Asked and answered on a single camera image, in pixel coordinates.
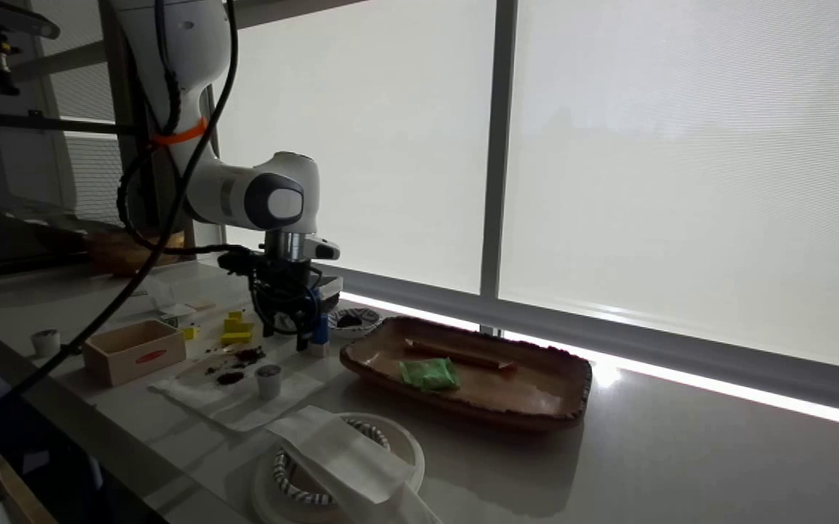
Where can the white paper towel sheet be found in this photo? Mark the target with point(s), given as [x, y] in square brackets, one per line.
[233, 388]

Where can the green packet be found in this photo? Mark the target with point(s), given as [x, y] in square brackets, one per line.
[430, 372]

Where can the black camera rig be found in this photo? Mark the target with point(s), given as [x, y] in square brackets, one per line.
[0, 58]

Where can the small white cup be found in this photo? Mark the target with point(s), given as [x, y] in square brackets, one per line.
[45, 342]

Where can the yellow wooden block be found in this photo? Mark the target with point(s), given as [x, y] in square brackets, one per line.
[189, 333]
[237, 324]
[239, 339]

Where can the grey window mullion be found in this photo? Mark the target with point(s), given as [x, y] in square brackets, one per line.
[498, 147]

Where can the small black bowl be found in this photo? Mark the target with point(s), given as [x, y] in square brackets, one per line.
[355, 318]

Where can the brown wooden tray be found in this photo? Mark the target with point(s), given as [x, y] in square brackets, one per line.
[524, 388]

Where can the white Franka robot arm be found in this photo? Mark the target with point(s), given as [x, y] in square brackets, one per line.
[245, 192]

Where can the wooden box with red label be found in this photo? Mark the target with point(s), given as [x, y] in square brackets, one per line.
[132, 350]

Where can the brown stick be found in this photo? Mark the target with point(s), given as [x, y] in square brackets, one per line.
[457, 353]

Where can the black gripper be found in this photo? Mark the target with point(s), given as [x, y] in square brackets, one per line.
[282, 279]

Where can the wicker basket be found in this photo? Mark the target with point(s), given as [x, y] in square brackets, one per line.
[132, 247]

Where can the dark window sill frame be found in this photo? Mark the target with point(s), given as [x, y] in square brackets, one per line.
[682, 339]

